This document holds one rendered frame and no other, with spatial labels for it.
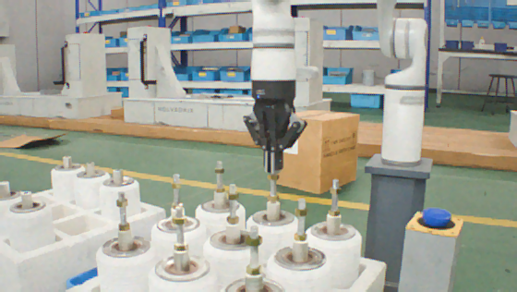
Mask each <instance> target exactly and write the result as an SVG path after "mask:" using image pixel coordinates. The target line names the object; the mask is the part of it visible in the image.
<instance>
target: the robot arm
mask: <svg viewBox="0 0 517 292"><path fill-rule="evenodd" d="M396 3H397V0H377V13H378V14H379V46H380V51H381V53H382V55H383V56H384V57H387V58H402V59H412V63H411V65H410V66H409V67H408V68H406V69H404V70H402V71H400V72H397V73H395V74H392V75H389V76H388V77H386V78H385V85H384V88H385V89H384V94H385V102H384V117H383V132H382V145H381V162H382V163H383V164H387V165H392V166H400V167H414V166H419V165H420V163H421V141H422V130H423V119H424V108H425V99H424V96H425V84H426V74H425V71H426V62H427V44H428V42H427V37H428V28H427V24H426V23H425V21H424V20H422V19H421V18H394V17H393V11H392V10H393V8H394V7H395V5H396ZM252 9H253V17H254V21H253V48H254V49H253V54H252V61H251V95H252V99H254V100H255V102H254V105H253V112H251V113H250V114H249V115H246V116H243V122H244V124H245V126H246V128H247V129H248V131H249V133H250V135H251V138H252V140H253V141H254V143H255V144H256V145H257V146H258V145H259V146H260V147H261V148H262V150H263V167H265V171H266V173H272V174H274V175H276V174H279V173H281V170H283V151H284V150H285V149H288V148H292V147H293V146H294V145H295V143H296V141H297V140H298V138H299V137H300V134H302V133H303V131H304V130H305V128H306V127H307V122H306V120H303V121H301V120H300V119H299V118H298V117H297V115H296V114H295V106H294V100H295V96H296V78H301V79H316V78H319V69H318V68H317V67H297V66H296V58H295V24H294V19H293V18H292V16H291V5H290V0H252ZM288 128H289V130H288ZM267 130H269V131H267ZM269 136H270V140H269Z"/></svg>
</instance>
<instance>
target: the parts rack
mask: <svg viewBox="0 0 517 292"><path fill-rule="evenodd" d="M75 3H76V10H75V12H76V21H75V23H76V34H78V33H79V26H80V24H81V23H88V22H94V21H96V22H95V24H94V25H93V26H92V27H91V29H90V30H89V31H88V33H90V32H91V31H92V30H93V28H94V27H95V26H96V25H97V23H98V22H99V25H98V26H99V34H102V28H103V26H102V25H111V24H116V23H128V22H136V21H143V20H159V23H158V27H159V28H166V25H165V21H166V19H167V18H174V19H173V21H172V22H171V24H170V25H169V27H168V29H170V28H171V29H170V32H171V30H172V29H173V27H174V25H175V23H176V22H177V21H178V20H180V31H187V24H186V21H187V20H188V18H189V17H193V16H209V15H226V14H244V13H253V11H248V12H231V13H215V14H198V15H191V16H183V17H175V16H174V13H177V12H193V11H199V10H208V9H223V8H239V7H252V0H251V1H237V2H223V3H213V4H209V5H196V6H174V7H170V8H166V3H165V0H159V1H158V8H157V9H149V10H143V11H131V12H127V13H118V14H110V15H105V16H94V17H93V18H79V16H80V14H79V0H75ZM290 5H291V16H292V18H297V14H298V10H312V9H313V10H329V9H342V10H345V9H362V8H364V9H377V0H290ZM430 7H431V0H397V3H396V5H395V7H394V8H397V9H409V8H411V9H424V10H425V16H424V21H425V23H426V24H427V28H428V37H427V42H428V44H427V62H426V71H425V74H426V84H425V96H424V99H425V108H424V112H427V110H426V108H428V107H429V106H427V100H428V90H429V83H428V82H429V80H428V79H429V69H430V63H429V58H430V41H431V40H430V37H431V33H430V28H431V20H430V17H431V8H430ZM173 23H174V24H173ZM172 25H173V26H172ZM171 26H172V27H171ZM228 49H254V48H253V42H217V43H176V44H171V51H181V55H180V64H179V63H178V61H177V60H176V58H175V57H174V55H173V53H172V52H171V51H170V54H171V55H172V56H171V55H170V56H171V59H172V60H173V62H174V64H175V65H176V66H177V67H178V66H180V67H187V61H188V51H213V50H228ZM323 49H346V50H365V49H375V50H380V46H379V42H371V41H344V40H342V41H323ZM105 54H106V55H112V54H128V51H127V47H116V48H105ZM173 58H174V59H173ZM174 60H175V61H174ZM176 63H177V64H176ZM179 84H180V86H181V87H182V89H183V90H184V91H185V92H186V94H188V88H193V87H195V89H196V88H228V89H251V82H220V81H214V82H210V81H182V82H179ZM374 85H375V86H376V87H375V86H363V84H354V83H353V84H350V85H346V86H338V85H326V84H322V91H325V92H357V93H368V94H384V89H385V88H384V85H376V84H374ZM106 86H107V87H129V81H106Z"/></svg>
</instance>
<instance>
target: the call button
mask: <svg viewBox="0 0 517 292"><path fill-rule="evenodd" d="M422 218H423V219H425V223H426V224H428V225H434V226H445V225H447V223H448V222H450V221H451V214H450V212H448V211H446V210H443V209H440V208H434V209H426V210H424V211H423V212H422Z"/></svg>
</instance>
